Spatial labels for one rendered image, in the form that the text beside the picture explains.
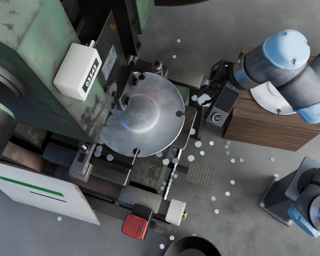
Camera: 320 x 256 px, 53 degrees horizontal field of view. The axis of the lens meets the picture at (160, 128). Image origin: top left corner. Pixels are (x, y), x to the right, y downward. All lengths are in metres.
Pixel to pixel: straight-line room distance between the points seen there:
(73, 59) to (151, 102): 0.58
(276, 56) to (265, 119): 0.90
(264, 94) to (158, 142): 0.73
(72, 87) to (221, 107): 0.41
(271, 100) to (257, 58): 0.91
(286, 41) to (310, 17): 1.70
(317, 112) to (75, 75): 0.46
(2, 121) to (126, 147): 0.57
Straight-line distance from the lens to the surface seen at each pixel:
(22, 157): 1.19
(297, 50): 0.65
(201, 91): 0.83
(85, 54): 0.49
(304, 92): 0.68
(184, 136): 1.00
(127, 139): 1.00
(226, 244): 1.75
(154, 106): 1.03
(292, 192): 1.37
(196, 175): 1.60
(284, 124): 1.54
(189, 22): 2.18
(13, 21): 0.41
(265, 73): 0.68
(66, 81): 0.47
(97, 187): 1.16
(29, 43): 0.42
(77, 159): 1.05
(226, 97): 0.77
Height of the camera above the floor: 1.73
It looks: 71 degrees down
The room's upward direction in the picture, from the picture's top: 9 degrees counter-clockwise
